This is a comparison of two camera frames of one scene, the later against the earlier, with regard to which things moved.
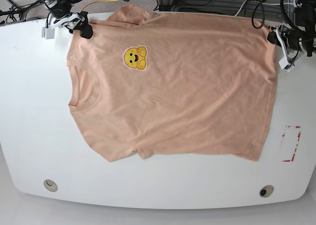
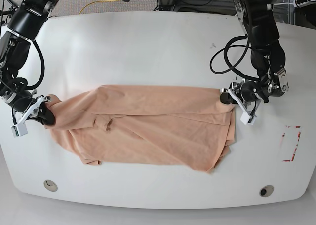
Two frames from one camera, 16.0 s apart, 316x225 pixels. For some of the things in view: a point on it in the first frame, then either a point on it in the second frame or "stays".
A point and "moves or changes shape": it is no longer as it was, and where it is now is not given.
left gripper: [67, 21] → [45, 114]
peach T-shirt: [162, 83] moves or changes shape
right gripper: [291, 40] → [245, 92]
